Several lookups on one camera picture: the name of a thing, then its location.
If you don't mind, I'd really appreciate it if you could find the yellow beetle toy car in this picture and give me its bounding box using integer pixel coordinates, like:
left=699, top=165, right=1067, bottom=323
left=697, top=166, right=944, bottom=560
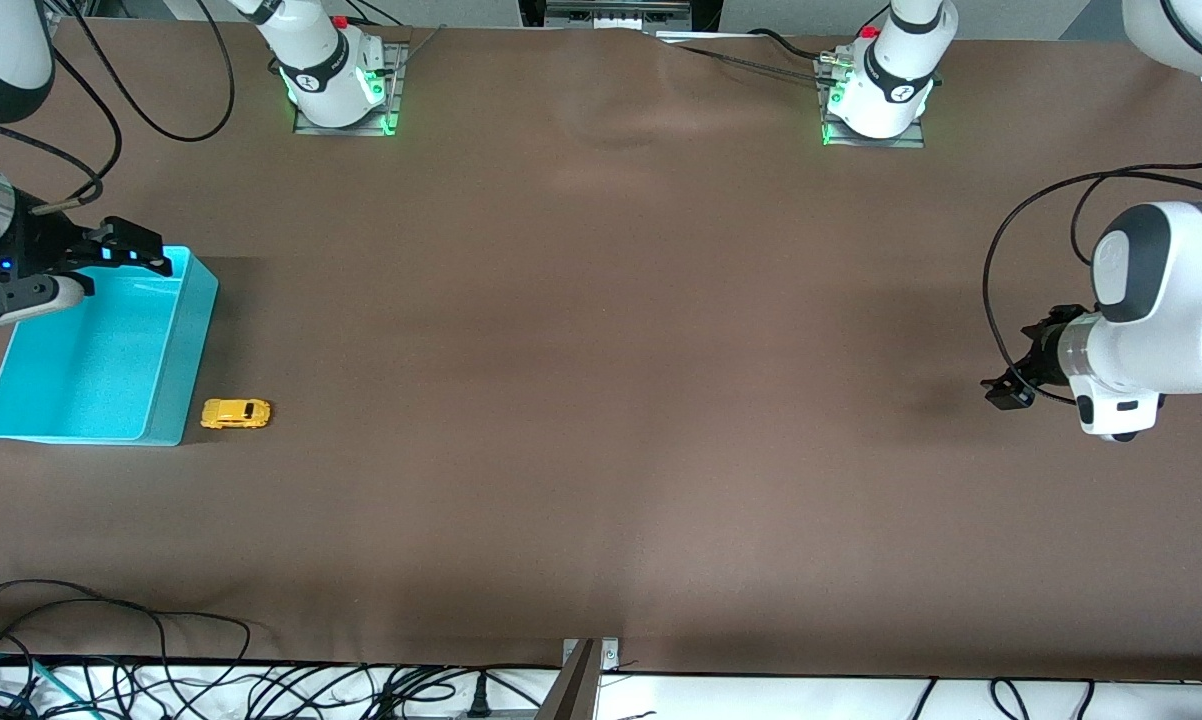
left=200, top=398, right=273, bottom=432

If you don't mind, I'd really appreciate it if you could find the turquoise plastic bin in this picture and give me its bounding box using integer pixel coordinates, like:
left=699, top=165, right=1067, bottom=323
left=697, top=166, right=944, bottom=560
left=0, top=246, right=221, bottom=447

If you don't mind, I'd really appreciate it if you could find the brown table cover cloth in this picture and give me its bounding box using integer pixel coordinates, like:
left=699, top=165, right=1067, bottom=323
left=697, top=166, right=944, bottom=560
left=0, top=20, right=1202, bottom=681

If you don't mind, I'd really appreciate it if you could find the black equipment box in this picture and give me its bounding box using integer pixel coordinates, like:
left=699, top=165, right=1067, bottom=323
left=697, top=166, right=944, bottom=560
left=519, top=0, right=724, bottom=33

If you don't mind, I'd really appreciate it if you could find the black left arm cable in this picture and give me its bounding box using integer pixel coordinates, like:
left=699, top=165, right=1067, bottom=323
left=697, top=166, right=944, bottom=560
left=981, top=148, right=1202, bottom=407

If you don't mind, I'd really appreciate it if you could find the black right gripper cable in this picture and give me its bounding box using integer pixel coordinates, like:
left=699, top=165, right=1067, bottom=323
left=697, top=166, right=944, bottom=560
left=0, top=50, right=125, bottom=217

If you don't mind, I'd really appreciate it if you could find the black hanging cable loop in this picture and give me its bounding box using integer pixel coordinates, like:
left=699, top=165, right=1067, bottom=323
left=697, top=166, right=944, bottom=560
left=56, top=0, right=238, bottom=144

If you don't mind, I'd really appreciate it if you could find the grey metal base plate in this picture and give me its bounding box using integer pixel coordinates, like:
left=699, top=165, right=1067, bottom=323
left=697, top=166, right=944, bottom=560
left=293, top=40, right=408, bottom=137
left=819, top=50, right=928, bottom=150

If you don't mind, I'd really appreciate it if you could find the thin black base cable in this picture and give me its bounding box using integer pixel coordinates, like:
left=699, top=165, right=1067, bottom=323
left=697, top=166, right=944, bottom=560
left=346, top=0, right=448, bottom=77

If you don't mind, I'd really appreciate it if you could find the long black cable loop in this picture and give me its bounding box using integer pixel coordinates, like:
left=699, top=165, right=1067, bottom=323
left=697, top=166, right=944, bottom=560
left=0, top=578, right=254, bottom=701

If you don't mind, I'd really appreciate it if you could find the thick black table cable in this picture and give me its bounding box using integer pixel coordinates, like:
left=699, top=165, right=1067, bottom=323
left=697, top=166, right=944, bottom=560
left=651, top=28, right=844, bottom=87

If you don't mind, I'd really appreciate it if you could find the teal cable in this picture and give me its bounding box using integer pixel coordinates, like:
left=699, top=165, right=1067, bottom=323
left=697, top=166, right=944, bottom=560
left=0, top=650, right=78, bottom=719

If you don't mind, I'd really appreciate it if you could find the tangled black cable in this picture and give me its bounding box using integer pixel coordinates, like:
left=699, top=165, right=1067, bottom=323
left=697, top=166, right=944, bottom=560
left=111, top=660, right=462, bottom=720

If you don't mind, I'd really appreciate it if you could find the aluminium beam with bracket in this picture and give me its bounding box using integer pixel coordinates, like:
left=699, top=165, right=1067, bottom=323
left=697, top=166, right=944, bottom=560
left=536, top=637, right=622, bottom=720

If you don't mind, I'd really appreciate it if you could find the grey metal bracket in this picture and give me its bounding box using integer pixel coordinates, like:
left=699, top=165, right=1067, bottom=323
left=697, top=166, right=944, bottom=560
left=546, top=0, right=698, bottom=29

